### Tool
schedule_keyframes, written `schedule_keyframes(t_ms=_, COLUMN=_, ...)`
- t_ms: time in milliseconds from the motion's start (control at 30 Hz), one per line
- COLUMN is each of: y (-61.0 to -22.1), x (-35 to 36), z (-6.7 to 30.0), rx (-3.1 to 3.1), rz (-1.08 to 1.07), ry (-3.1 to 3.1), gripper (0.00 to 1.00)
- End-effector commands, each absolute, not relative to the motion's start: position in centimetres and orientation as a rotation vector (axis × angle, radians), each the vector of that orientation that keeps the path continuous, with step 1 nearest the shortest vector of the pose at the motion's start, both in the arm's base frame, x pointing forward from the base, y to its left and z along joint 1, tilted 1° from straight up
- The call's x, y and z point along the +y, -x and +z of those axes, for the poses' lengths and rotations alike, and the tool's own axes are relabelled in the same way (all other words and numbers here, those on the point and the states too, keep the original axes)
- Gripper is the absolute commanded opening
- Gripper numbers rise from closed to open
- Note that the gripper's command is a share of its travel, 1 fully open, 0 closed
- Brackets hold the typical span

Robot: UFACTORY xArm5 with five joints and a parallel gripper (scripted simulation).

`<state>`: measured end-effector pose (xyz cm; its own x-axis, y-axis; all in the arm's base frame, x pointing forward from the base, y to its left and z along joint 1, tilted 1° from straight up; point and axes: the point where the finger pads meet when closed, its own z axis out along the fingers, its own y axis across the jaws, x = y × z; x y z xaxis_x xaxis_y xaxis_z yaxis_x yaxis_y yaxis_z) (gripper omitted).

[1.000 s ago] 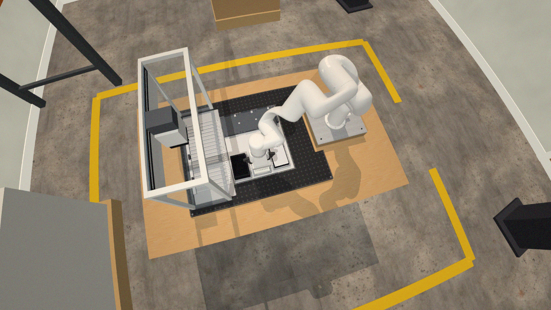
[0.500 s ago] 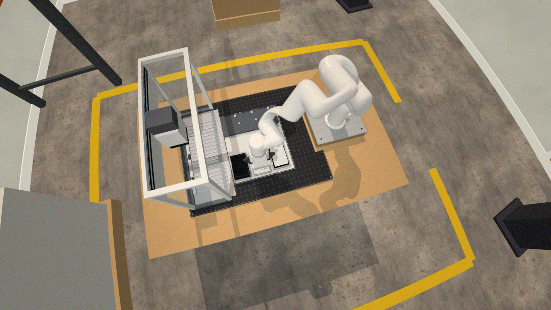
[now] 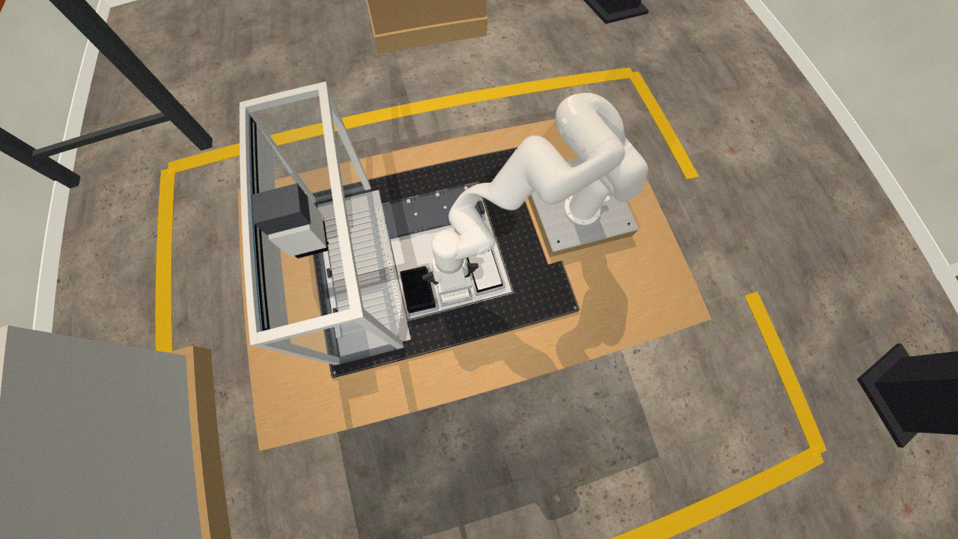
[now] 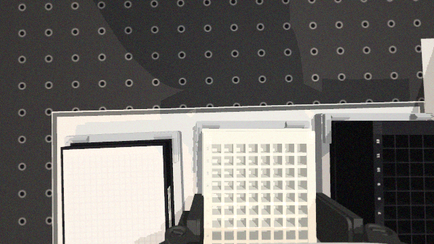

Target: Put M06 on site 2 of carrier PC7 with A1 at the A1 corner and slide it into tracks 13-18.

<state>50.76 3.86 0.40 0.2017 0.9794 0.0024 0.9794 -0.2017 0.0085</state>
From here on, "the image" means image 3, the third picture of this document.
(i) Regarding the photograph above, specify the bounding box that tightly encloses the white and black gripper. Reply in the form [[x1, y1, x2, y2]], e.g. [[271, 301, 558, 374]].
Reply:
[[422, 258, 479, 285]]

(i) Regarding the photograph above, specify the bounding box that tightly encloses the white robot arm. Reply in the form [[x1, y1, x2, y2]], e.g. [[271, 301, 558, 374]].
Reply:
[[431, 93, 648, 295]]

